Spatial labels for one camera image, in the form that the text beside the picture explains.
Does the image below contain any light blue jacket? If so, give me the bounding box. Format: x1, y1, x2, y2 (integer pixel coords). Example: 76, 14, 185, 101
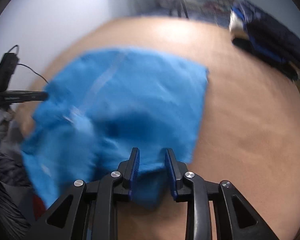
21, 47, 209, 209

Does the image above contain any left forearm dark sleeve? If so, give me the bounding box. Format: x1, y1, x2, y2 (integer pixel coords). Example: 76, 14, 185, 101
0, 151, 32, 240

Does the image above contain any white folded garment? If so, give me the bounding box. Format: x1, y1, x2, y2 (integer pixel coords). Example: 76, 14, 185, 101
229, 11, 245, 34

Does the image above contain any blue folded garment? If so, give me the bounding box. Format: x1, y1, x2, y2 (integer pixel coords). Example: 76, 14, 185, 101
230, 6, 287, 64

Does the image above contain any dark navy folded jacket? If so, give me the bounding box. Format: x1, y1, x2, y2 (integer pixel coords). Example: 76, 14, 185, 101
232, 0, 300, 81

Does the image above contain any black tripod stand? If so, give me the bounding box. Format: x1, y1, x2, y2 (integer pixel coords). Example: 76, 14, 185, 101
168, 0, 189, 19

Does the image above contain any black cable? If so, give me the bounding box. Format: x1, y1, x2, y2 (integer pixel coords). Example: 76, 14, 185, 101
0, 44, 50, 91

